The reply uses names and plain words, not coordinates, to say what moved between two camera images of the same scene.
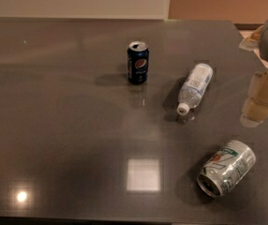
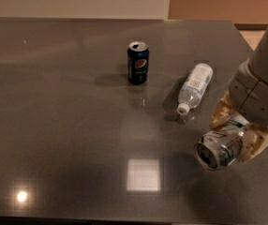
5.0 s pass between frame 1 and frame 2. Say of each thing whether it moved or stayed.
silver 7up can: moved
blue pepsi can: stayed
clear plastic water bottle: stayed
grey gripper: moved
